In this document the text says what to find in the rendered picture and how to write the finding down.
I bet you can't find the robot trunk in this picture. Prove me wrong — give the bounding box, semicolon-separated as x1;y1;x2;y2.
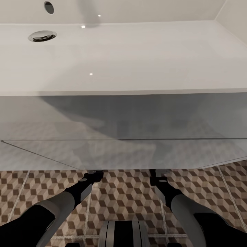
98;221;149;247

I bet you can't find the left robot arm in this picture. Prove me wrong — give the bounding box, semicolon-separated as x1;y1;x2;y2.
0;170;104;247

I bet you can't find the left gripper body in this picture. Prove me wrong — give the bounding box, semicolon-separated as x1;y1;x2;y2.
84;173;101;183

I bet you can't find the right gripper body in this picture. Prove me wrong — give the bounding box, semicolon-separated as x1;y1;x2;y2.
150;177;168;186

